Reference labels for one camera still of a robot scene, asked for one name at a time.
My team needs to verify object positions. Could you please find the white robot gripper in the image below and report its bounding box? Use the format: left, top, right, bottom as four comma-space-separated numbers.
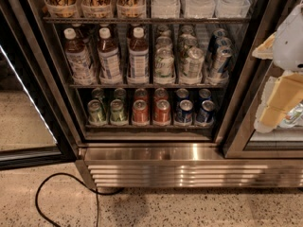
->
252, 3, 303, 133

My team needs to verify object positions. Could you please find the red coke can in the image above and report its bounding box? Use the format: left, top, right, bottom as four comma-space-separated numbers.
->
133, 99, 149, 123
153, 88, 169, 102
153, 99, 170, 125
134, 88, 149, 102

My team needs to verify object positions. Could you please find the blue silver tall can front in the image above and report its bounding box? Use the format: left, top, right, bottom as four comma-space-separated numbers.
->
209, 46, 233, 79

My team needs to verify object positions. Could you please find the blue pepsi can back right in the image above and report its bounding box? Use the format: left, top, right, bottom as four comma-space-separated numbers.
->
199, 88, 211, 102

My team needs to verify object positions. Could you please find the blue pepsi can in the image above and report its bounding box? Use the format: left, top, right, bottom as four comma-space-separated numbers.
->
199, 88, 211, 102
196, 100, 215, 123
176, 88, 189, 102
176, 99, 193, 123

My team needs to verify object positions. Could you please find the white green can front right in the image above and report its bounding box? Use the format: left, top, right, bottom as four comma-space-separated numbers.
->
181, 47, 205, 79

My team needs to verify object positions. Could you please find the white green can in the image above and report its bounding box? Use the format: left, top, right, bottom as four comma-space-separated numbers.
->
153, 47, 174, 84
181, 47, 205, 79

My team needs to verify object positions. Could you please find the blue pepsi can front right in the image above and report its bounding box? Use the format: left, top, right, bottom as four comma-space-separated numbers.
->
196, 100, 215, 123

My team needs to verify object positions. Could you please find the blue pepsi can back left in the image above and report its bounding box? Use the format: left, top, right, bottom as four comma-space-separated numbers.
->
176, 88, 189, 102

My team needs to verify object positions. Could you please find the blue pepsi can front left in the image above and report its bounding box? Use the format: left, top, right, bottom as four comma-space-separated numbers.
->
176, 99, 193, 123

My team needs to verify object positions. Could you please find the white green can front left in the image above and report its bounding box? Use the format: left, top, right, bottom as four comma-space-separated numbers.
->
153, 47, 174, 84

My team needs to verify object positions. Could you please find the stainless steel fridge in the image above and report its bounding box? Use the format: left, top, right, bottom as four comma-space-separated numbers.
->
0, 0, 303, 189

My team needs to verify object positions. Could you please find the green soda can back right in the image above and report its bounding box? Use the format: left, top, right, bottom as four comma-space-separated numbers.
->
114, 88, 127, 102

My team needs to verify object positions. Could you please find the green soda can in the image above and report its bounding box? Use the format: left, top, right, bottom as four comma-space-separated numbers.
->
91, 87, 106, 103
114, 88, 127, 102
87, 99, 106, 125
110, 99, 127, 122

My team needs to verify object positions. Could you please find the green soda can front right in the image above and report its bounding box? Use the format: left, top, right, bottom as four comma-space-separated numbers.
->
110, 99, 127, 122

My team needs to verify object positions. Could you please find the green soda can back left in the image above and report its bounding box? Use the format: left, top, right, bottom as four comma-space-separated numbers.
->
91, 87, 106, 103

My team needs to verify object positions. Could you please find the green soda can front left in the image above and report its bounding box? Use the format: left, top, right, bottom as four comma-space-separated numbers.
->
87, 99, 106, 125

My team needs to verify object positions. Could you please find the open glass fridge door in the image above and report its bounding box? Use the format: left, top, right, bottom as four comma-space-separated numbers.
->
0, 7, 75, 170

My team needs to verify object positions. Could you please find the brown tea bottle right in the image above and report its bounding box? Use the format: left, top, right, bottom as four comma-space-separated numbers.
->
129, 27, 149, 83

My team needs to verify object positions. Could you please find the brown tea bottle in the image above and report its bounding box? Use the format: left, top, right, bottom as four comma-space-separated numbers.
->
129, 27, 149, 83
98, 27, 122, 84
63, 28, 97, 85

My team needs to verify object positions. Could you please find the brown tea bottle middle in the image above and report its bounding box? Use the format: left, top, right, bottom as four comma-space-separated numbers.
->
98, 27, 122, 84

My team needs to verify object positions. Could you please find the brown tea bottle left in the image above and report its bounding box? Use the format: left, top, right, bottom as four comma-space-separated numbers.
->
63, 28, 97, 85

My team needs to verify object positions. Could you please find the black power cable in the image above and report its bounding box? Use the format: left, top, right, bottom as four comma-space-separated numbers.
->
34, 172, 125, 227

